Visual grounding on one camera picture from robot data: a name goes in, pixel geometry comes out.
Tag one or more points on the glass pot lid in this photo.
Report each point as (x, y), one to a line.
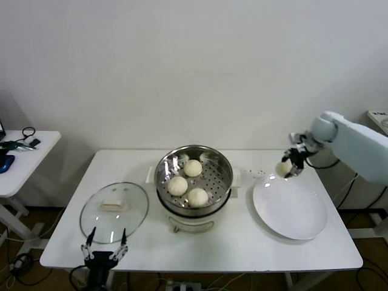
(133, 206)

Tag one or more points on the white steamed baozi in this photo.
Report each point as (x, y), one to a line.
(198, 197)
(178, 185)
(284, 169)
(193, 168)

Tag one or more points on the stainless steel steamer basket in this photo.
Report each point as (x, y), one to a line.
(169, 166)

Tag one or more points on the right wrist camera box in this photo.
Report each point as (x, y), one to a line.
(298, 138)

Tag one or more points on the white round plate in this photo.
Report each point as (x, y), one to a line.
(269, 222)

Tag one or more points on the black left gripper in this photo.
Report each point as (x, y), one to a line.
(100, 260)

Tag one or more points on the small black device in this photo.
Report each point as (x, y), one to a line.
(35, 142)

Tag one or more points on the blue object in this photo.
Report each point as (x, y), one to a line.
(7, 162)

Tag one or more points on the white side table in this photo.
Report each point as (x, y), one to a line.
(36, 163)

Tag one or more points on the white electric cooker base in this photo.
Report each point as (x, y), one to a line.
(194, 224)

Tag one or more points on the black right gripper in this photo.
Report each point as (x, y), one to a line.
(297, 157)

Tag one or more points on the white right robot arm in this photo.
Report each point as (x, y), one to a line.
(357, 145)

